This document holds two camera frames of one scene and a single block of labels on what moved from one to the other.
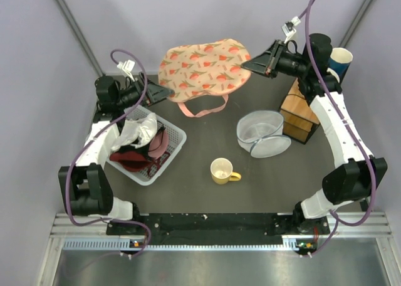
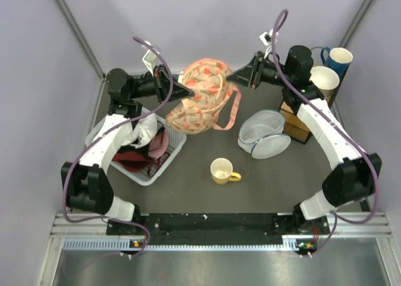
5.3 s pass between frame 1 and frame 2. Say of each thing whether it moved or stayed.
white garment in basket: stayed
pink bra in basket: stayed
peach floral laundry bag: moved
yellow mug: stayed
